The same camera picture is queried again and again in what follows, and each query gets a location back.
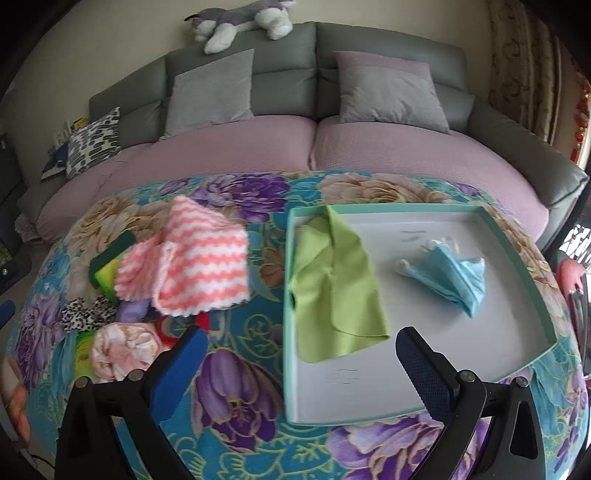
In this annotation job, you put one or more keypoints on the patterned beige curtain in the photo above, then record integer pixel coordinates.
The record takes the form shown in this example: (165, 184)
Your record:
(526, 72)

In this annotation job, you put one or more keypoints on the husky plush toy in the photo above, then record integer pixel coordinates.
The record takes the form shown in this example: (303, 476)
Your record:
(216, 28)

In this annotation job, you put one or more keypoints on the red tape roll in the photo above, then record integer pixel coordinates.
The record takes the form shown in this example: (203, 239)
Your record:
(169, 329)

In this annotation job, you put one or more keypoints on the pink sofa seat cover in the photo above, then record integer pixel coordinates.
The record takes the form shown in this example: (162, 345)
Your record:
(289, 143)

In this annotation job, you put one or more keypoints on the grey pink cushion right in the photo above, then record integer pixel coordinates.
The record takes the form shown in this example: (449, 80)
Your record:
(377, 88)

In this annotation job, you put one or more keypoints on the grey sofa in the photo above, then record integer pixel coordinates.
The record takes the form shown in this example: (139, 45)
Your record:
(299, 76)

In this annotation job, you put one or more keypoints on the pink floral fabric scrunchie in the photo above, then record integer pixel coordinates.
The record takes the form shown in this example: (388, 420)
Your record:
(119, 348)

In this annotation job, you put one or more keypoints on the grey cushion left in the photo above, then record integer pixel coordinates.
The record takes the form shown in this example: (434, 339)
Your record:
(214, 94)

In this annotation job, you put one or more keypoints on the teal rimmed white tray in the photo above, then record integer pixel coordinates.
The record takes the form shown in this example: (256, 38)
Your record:
(510, 331)

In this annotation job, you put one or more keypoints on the black white leopard scrunchie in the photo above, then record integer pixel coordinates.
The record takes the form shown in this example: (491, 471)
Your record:
(76, 316)

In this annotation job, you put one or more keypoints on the leopard print cushion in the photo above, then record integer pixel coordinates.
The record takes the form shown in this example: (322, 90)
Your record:
(93, 144)

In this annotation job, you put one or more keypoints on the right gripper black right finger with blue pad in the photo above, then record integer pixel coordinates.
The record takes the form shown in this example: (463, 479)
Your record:
(513, 445)

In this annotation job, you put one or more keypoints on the green tissue pack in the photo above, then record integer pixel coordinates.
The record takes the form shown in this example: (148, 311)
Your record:
(83, 366)

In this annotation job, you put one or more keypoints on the purple cloth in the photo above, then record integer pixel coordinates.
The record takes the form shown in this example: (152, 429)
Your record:
(134, 311)

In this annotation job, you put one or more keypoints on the light green cloth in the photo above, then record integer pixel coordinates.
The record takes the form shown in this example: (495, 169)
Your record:
(337, 303)

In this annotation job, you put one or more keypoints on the person's left hand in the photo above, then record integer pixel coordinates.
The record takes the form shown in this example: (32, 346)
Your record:
(14, 397)

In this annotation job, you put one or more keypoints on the red plastic stool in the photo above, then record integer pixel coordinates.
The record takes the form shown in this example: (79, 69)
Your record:
(573, 283)

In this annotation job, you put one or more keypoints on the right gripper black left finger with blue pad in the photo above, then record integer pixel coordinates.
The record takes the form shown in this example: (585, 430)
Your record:
(88, 446)

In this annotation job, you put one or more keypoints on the pink white striped towel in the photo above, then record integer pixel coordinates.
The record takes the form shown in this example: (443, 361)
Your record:
(196, 263)

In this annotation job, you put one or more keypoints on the light blue face mask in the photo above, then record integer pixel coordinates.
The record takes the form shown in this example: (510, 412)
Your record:
(439, 267)

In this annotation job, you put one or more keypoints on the navy blue cushion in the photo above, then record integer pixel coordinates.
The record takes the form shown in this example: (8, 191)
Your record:
(56, 164)

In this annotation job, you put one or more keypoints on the floral table cloth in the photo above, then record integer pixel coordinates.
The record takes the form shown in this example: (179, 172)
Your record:
(230, 423)

